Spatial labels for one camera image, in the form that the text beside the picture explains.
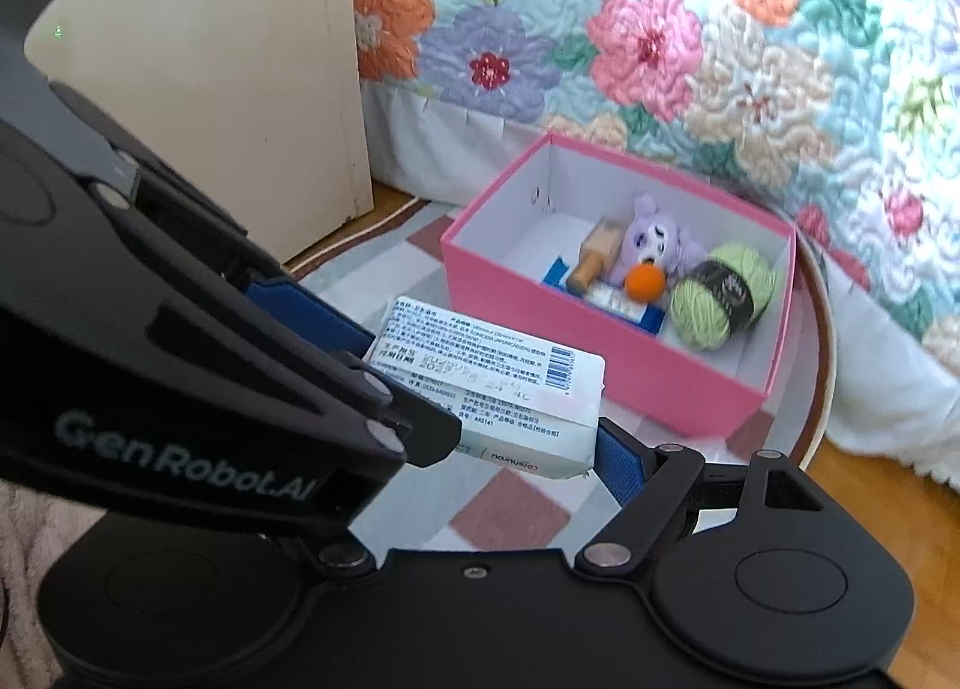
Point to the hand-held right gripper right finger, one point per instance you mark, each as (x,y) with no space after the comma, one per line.
(619,468)

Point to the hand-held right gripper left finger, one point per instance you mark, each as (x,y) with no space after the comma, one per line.
(341,555)

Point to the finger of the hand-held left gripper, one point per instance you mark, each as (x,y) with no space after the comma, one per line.
(390,419)
(315,318)

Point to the white rectangular packet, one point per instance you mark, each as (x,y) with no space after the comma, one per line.
(487,374)

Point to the clear bag of cotton swabs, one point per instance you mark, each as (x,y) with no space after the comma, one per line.
(611,299)

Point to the green yarn ball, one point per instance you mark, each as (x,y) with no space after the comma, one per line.
(697,314)

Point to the pink cardboard box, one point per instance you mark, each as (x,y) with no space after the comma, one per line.
(525,291)

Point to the orange makeup sponge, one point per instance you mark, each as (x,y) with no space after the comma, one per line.
(646,282)

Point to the blue wet wipes packet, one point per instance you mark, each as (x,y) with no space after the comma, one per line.
(556,274)

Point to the purple plush toy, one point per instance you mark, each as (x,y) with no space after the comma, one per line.
(660,239)

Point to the checkered rug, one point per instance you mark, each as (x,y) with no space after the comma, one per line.
(525,509)

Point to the pink fuzzy cloth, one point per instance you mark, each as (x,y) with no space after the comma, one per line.
(30,546)

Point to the beige cabinet side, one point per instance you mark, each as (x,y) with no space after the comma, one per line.
(225,96)

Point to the floral quilt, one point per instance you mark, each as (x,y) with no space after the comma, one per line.
(675,21)

